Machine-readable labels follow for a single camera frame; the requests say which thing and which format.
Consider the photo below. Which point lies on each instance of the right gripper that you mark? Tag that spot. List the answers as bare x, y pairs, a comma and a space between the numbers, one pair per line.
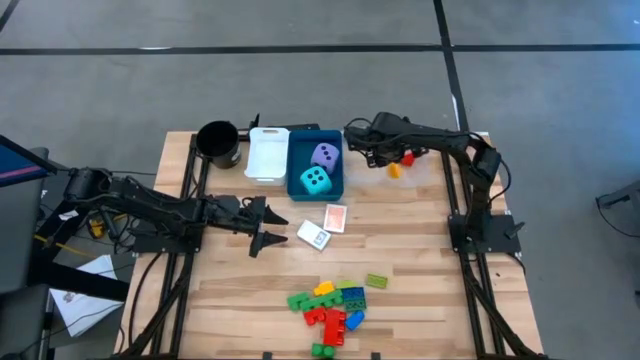
382, 137

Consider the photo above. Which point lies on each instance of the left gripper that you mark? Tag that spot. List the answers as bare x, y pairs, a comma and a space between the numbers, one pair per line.
230, 215

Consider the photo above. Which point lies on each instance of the red wedge block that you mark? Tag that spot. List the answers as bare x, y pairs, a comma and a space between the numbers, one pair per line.
408, 160

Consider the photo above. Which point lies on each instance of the yellow block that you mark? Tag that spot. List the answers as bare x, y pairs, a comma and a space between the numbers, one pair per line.
395, 170

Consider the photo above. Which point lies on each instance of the teal foam die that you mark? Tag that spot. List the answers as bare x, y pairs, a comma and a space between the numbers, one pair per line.
316, 180

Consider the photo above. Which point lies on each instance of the yellow toy brick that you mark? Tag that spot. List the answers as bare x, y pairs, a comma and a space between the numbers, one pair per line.
324, 288

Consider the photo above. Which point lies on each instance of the long green toy brick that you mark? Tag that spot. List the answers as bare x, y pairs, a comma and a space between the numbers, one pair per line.
322, 300

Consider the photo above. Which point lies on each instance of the lime green toy brick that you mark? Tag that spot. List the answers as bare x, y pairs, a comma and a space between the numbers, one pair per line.
346, 284
376, 281

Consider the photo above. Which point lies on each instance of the small red toy brick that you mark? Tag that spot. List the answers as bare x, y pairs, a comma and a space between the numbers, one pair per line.
312, 316

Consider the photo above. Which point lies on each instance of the dark green toy brick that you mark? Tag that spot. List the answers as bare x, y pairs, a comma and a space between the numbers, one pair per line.
355, 305

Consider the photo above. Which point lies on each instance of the blue curved toy brick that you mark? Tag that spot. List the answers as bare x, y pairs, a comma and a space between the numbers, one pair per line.
355, 320

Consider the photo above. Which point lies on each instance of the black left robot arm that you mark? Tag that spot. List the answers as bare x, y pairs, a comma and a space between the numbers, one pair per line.
150, 205

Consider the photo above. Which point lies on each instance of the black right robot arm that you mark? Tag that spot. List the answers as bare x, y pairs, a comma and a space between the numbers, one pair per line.
450, 137

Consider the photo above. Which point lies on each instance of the clear plastic bin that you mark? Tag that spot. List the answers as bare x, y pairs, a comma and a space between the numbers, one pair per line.
360, 176
419, 177

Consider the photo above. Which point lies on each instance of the white card box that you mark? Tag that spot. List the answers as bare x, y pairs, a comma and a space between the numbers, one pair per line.
313, 235

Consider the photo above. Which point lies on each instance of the white plastic bin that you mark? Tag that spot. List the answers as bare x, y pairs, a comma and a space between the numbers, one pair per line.
267, 157

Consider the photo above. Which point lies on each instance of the red playing card deck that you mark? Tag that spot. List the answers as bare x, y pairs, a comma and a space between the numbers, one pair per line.
335, 218

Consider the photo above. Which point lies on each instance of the purple foam die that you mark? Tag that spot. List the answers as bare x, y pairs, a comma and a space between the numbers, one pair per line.
325, 158

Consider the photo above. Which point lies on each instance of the teal plastic tray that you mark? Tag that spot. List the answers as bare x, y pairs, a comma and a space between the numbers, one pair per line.
300, 150

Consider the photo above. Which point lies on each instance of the black round cup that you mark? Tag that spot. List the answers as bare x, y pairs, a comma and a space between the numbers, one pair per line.
218, 142

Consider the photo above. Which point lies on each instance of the black bar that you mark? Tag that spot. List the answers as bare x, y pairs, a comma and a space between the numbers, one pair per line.
300, 127

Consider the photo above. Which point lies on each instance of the white paper tag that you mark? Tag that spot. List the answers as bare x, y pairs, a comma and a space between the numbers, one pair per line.
68, 215

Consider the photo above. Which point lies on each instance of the black side desk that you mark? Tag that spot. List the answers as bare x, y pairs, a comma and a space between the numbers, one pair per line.
75, 282

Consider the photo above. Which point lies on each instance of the white paper sheets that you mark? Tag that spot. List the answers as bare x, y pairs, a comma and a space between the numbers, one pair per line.
85, 310

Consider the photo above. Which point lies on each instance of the blue screen monitor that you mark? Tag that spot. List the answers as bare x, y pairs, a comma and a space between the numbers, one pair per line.
20, 167

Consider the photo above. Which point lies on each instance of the black table frame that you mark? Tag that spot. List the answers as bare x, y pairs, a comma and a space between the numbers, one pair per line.
450, 200
189, 165

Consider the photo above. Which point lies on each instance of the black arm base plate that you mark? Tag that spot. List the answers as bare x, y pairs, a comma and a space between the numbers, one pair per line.
160, 245
502, 242

